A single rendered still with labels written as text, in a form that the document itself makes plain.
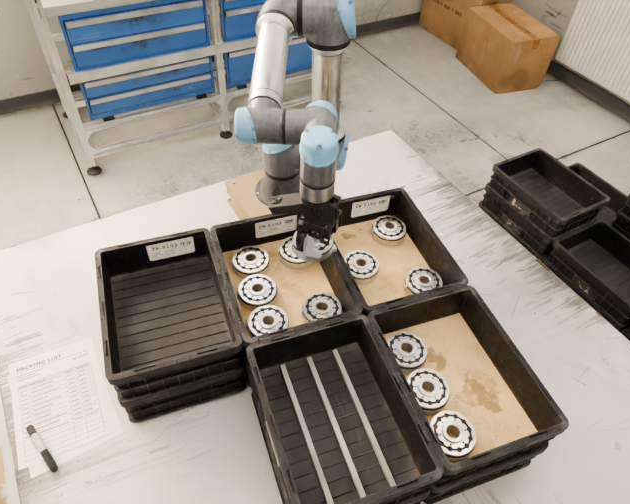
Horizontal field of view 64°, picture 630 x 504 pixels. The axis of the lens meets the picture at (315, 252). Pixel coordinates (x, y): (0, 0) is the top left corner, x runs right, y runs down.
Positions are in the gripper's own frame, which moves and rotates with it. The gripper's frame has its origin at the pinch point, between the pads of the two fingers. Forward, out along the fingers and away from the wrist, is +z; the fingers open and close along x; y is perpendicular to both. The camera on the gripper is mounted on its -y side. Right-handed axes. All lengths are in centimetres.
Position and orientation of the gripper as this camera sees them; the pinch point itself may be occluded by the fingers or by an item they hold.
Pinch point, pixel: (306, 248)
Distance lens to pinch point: 125.5
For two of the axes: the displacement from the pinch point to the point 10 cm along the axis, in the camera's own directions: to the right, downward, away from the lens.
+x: 4.2, -6.9, 5.9
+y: 9.1, 3.4, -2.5
